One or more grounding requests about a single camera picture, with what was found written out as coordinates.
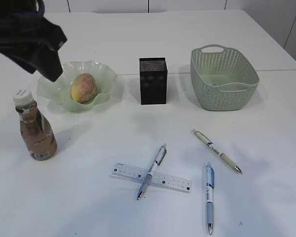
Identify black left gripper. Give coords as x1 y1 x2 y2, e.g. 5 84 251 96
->
0 0 67 82

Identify sugared bread loaf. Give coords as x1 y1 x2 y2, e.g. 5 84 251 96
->
70 73 98 103

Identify brown Nescafe coffee bottle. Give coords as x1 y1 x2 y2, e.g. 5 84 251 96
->
12 89 57 161

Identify clear plastic ruler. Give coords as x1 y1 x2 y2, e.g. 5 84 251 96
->
111 162 192 193

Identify cream ballpoint pen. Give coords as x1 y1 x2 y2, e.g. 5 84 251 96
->
192 129 243 174

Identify blue white gel pen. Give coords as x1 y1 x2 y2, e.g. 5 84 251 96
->
205 162 215 235

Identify green wavy glass plate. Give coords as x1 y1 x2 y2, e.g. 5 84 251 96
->
37 61 117 113

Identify black mesh pen holder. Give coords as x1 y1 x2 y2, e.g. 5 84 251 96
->
139 57 168 105

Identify green plastic woven basket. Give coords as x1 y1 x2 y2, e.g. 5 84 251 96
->
190 44 259 111

